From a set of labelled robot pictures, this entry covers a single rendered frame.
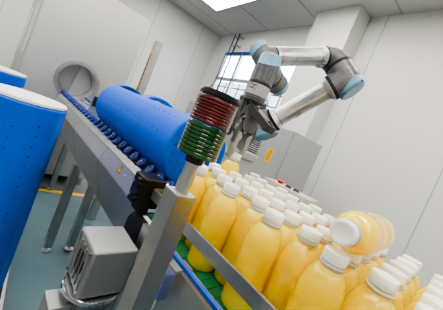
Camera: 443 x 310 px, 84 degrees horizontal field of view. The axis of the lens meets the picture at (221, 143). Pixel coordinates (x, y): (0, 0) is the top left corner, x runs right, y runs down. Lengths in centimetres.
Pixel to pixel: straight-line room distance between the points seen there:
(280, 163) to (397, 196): 140
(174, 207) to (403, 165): 307
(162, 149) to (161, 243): 52
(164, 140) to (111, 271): 42
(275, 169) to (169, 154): 165
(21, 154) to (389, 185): 317
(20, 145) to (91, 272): 67
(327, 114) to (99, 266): 348
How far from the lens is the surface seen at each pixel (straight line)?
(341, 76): 119
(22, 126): 118
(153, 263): 42
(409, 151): 333
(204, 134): 35
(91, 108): 209
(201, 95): 36
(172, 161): 90
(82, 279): 69
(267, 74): 84
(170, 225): 39
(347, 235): 42
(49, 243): 211
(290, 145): 240
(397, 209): 326
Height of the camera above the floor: 121
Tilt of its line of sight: 3 degrees down
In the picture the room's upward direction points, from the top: 22 degrees clockwise
